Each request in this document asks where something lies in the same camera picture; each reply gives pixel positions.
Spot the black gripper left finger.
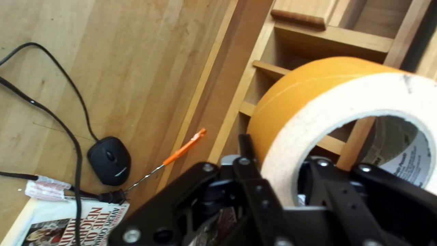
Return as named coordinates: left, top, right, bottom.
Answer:
left=108, top=134, right=293, bottom=246

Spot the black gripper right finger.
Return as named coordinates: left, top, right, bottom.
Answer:
left=284, top=156, right=437, bottom=246

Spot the orange masking tape roll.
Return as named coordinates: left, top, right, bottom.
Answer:
left=245, top=56, right=437, bottom=209

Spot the black computer mouse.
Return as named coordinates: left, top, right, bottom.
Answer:
left=86, top=136, right=132, bottom=188

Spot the wooden roll-top desk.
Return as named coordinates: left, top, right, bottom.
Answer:
left=0, top=0, right=437, bottom=246

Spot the illustrated magazine booklet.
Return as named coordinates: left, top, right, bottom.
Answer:
left=0, top=197, right=131, bottom=246

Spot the small pink white packet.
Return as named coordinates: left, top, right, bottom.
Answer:
left=23, top=177, right=75, bottom=203

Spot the orange handled pen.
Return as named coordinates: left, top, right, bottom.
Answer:
left=121, top=127, right=209, bottom=197

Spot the long black power cable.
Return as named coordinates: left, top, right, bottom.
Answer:
left=0, top=75, right=84, bottom=246

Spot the thin black mouse cable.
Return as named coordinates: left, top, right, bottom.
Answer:
left=0, top=41, right=102, bottom=144

